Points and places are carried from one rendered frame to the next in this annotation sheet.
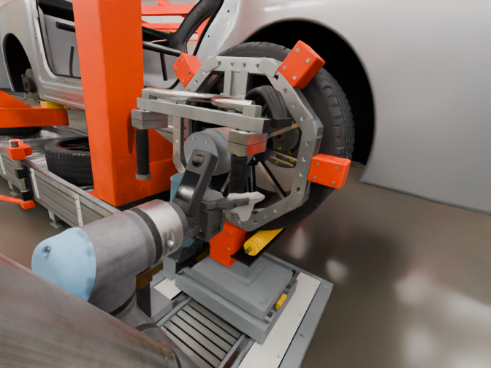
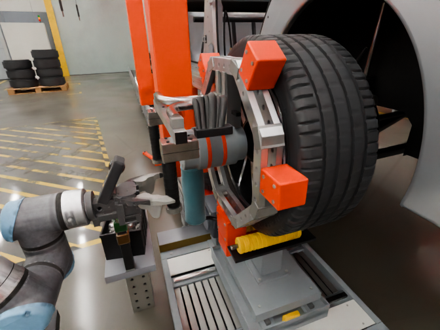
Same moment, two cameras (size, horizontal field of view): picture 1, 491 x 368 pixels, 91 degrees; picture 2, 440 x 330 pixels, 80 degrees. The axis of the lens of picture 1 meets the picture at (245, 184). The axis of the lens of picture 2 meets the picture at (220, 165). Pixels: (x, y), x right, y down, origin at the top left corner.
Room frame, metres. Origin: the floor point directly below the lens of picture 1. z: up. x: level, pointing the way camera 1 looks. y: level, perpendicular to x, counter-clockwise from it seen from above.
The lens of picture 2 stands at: (0.15, -0.47, 1.16)
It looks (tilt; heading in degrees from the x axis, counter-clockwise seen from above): 25 degrees down; 41
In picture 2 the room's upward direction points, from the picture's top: 1 degrees counter-clockwise
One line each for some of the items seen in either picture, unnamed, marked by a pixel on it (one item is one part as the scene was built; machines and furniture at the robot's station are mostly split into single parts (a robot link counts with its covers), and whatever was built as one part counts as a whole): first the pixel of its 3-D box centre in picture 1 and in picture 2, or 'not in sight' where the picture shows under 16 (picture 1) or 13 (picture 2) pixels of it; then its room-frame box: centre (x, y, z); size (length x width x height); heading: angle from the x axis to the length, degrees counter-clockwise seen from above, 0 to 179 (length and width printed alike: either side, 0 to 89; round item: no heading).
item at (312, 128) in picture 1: (235, 147); (230, 143); (0.81, 0.05, 0.85); 0.54 x 0.07 x 0.54; 60
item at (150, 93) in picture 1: (189, 84); (184, 86); (0.75, 0.20, 1.03); 0.19 x 0.18 x 0.11; 150
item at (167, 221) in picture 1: (157, 230); (78, 208); (0.33, 0.13, 0.81); 0.10 x 0.05 x 0.09; 60
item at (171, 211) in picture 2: (236, 185); (171, 184); (0.52, 0.02, 0.83); 0.04 x 0.04 x 0.16
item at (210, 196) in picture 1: (193, 215); (115, 203); (0.40, 0.09, 0.80); 0.12 x 0.08 x 0.09; 150
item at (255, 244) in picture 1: (266, 234); (268, 237); (0.84, -0.11, 0.51); 0.29 x 0.06 x 0.06; 150
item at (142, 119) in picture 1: (150, 117); (160, 116); (0.72, 0.30, 0.93); 0.09 x 0.05 x 0.05; 150
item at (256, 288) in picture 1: (245, 253); (266, 250); (0.96, -0.04, 0.32); 0.40 x 0.30 x 0.28; 60
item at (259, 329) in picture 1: (237, 282); (262, 277); (0.97, -0.02, 0.13); 0.50 x 0.36 x 0.10; 60
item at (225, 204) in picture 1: (226, 201); (136, 198); (0.43, 0.03, 0.83); 0.09 x 0.05 x 0.02; 114
